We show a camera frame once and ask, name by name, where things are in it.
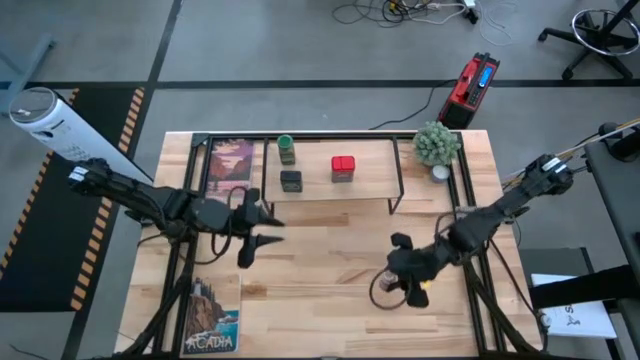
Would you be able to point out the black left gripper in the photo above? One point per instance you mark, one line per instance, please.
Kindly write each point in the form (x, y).
(220, 215)

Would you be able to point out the white paper sheet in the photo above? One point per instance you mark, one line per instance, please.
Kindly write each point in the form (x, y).
(580, 320)

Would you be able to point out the black yellow striped floor mat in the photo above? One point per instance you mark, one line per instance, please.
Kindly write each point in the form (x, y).
(50, 225)

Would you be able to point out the glass spice jar green lid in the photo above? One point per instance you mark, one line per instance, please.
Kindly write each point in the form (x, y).
(286, 146)

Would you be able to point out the red portable power station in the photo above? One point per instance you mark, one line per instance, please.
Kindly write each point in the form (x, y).
(467, 92)

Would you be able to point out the wooden shelf black metal frame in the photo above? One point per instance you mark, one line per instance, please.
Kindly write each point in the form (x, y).
(370, 185)

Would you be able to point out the sunset landscape poster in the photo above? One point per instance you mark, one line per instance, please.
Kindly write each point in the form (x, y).
(230, 165)

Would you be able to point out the black aluminium table frame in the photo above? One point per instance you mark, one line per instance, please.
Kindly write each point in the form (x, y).
(192, 165)

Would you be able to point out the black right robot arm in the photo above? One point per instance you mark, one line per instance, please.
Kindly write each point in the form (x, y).
(500, 215)

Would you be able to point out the white cylindrical air purifier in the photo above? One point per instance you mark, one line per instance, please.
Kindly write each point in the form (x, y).
(65, 132)

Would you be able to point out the grey desk leg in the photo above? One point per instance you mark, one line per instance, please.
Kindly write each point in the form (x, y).
(30, 65)

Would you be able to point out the red smoked paprika tin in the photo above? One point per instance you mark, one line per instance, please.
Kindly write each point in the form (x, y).
(343, 168)

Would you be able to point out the black side table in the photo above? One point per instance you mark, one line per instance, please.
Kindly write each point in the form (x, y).
(617, 200)

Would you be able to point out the dark green black pepper tin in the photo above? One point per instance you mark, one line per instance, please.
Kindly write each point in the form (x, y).
(291, 181)

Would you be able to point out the Acadia lighthouse poster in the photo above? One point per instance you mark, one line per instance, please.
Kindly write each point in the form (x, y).
(212, 320)

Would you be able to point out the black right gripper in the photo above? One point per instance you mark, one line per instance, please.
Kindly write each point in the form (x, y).
(415, 267)

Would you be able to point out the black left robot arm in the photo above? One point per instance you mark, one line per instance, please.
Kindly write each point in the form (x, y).
(150, 197)

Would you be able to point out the green artificial potted plant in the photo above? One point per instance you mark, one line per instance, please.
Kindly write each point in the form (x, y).
(436, 144)

